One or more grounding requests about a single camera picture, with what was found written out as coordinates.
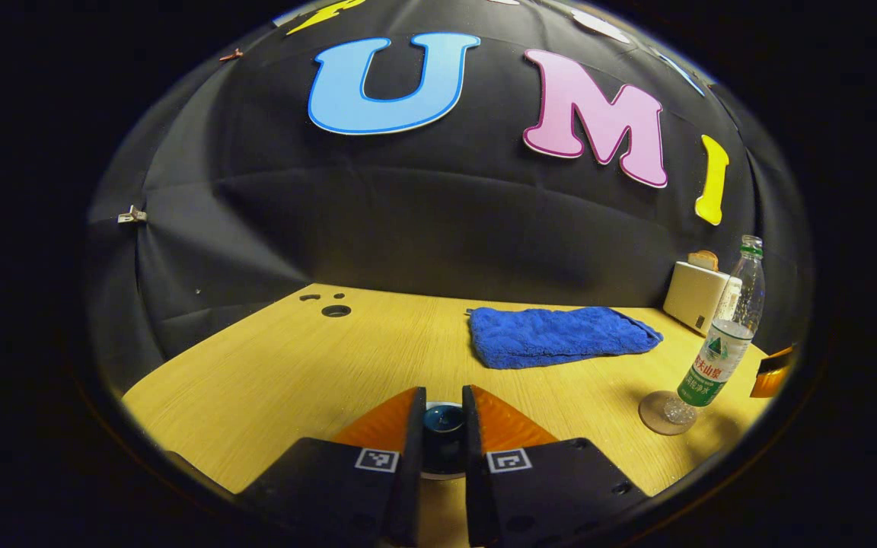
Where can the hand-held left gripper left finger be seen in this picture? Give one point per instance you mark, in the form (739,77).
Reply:
(416,457)

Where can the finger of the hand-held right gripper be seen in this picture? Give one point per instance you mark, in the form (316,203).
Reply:
(770,380)

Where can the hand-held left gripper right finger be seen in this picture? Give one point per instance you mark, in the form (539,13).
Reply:
(472,457)

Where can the dark blue teacup lid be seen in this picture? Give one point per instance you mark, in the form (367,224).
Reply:
(444,422)

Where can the clear plastic water bottle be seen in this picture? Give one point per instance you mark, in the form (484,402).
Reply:
(712,365)

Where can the round brown coaster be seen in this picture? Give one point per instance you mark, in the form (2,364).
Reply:
(652,415)

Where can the white toaster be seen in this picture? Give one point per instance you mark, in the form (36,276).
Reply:
(697,301)

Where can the bread slice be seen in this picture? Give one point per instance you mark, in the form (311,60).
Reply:
(703,260)

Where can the blue towel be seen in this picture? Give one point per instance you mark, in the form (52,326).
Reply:
(560,335)

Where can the black backdrop cloth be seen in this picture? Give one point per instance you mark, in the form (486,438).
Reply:
(408,213)

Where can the silver clip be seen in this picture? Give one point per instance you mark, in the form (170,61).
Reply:
(132,215)

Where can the red clip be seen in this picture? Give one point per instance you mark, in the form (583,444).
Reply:
(231,55)

